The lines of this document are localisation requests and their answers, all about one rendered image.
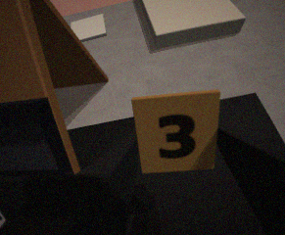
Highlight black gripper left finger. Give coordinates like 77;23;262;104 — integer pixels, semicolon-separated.
0;133;138;235

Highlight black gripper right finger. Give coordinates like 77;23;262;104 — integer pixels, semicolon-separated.
216;126;285;235

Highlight beige flat rectangular slab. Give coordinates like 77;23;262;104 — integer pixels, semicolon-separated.
139;0;245;49

